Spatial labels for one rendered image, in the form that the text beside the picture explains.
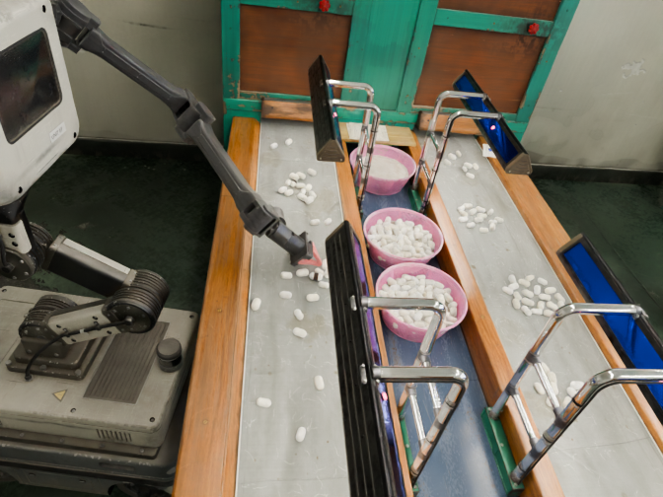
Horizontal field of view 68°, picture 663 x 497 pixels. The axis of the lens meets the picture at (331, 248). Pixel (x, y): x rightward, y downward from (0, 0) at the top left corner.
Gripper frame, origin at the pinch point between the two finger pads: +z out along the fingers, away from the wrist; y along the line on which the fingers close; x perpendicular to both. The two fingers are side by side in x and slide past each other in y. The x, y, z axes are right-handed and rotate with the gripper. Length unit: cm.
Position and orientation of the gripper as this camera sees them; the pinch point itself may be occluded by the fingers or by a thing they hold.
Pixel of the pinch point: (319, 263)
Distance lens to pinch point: 147.6
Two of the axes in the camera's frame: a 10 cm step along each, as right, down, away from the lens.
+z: 6.5, 5.2, 5.5
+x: -7.5, 5.3, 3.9
